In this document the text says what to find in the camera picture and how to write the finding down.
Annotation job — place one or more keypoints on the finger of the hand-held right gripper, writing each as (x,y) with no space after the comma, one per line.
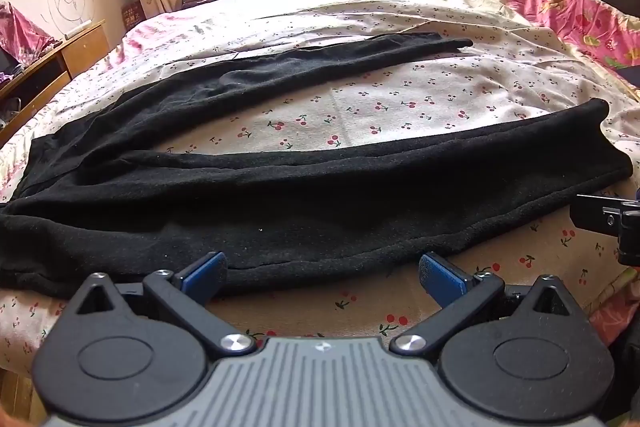
(597,214)

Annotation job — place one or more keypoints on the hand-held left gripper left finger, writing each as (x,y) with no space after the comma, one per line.
(205,279)

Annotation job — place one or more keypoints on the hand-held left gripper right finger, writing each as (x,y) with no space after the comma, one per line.
(442,279)

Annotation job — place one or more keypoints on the black pants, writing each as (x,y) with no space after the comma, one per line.
(300,217)

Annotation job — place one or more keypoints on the cherry print bed sheet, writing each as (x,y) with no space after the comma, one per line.
(400,97)

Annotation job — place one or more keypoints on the pink and yellow floral quilt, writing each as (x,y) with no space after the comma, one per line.
(550,2)

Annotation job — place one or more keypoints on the wooden desk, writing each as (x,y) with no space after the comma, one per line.
(85,47)

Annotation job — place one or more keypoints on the red box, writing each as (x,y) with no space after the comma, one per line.
(132,14)

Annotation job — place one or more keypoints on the white marker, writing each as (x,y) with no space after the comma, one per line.
(79,29)

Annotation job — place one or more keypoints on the pink floral cloth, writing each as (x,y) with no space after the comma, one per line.
(20,32)

